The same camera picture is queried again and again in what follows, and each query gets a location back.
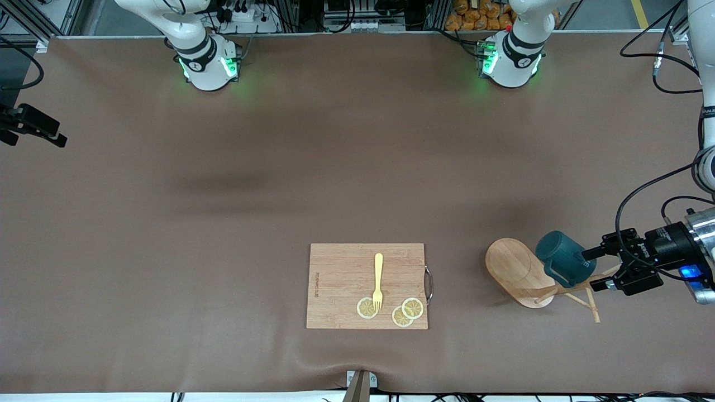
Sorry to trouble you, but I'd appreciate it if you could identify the teal mug with yellow inside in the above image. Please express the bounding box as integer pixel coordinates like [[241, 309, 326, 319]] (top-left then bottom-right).
[[535, 231, 597, 289]]

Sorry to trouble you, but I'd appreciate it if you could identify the wooden mug rack with pegs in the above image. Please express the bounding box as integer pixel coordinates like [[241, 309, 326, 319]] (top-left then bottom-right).
[[484, 237, 625, 323]]

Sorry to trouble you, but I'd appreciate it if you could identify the brown table mat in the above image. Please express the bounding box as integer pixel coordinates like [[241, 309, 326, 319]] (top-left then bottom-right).
[[0, 31, 715, 394]]

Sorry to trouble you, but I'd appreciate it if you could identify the white power strip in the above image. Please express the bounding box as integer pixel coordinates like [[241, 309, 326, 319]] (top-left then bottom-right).
[[220, 7, 280, 34], [349, 19, 406, 33]]

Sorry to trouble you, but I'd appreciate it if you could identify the yellow plastic fork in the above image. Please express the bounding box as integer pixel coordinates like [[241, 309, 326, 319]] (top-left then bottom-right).
[[373, 253, 384, 312]]

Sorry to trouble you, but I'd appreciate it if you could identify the pile of orange buns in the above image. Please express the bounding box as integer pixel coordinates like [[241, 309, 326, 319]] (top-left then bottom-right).
[[445, 0, 517, 31]]

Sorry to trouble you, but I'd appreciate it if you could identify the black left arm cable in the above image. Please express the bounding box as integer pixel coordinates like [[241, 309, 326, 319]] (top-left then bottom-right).
[[614, 0, 715, 280]]

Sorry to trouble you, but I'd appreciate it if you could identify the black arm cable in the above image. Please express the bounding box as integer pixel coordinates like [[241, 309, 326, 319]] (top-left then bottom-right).
[[614, 0, 715, 280], [0, 36, 44, 91]]

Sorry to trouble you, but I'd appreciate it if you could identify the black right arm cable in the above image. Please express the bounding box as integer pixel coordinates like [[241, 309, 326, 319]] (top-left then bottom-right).
[[0, 36, 44, 91]]

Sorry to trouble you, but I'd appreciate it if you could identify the aluminium frame profile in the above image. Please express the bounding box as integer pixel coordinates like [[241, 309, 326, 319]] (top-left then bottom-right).
[[668, 11, 693, 45], [0, 0, 84, 54]]

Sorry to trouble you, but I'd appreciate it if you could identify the bamboo cutting board, metal handle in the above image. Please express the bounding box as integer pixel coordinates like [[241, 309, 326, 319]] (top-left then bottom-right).
[[306, 243, 434, 330]]

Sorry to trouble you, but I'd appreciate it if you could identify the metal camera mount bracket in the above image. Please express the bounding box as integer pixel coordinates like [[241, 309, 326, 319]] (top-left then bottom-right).
[[342, 370, 378, 402]]

